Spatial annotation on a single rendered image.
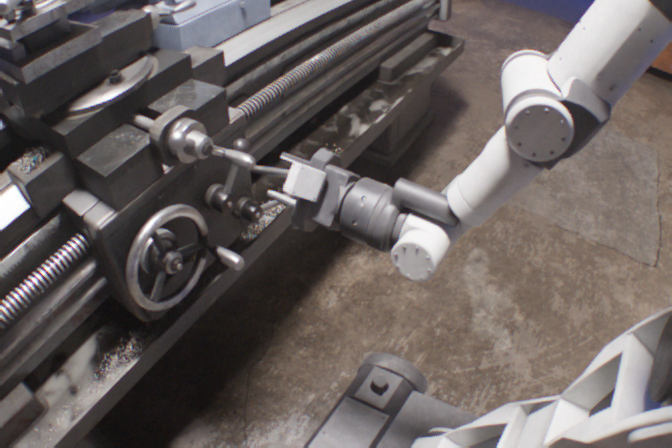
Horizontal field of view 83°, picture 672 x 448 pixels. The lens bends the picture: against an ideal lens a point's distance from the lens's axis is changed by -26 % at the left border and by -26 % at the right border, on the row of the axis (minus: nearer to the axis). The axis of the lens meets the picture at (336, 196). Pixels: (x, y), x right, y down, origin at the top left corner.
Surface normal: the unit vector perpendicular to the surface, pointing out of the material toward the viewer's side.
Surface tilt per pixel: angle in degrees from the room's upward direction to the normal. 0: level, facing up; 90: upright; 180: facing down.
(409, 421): 0
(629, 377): 28
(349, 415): 0
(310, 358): 0
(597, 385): 90
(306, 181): 71
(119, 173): 90
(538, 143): 91
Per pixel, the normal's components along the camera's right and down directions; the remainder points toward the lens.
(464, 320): 0.00, -0.76
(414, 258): -0.53, 0.44
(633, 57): -0.26, 0.65
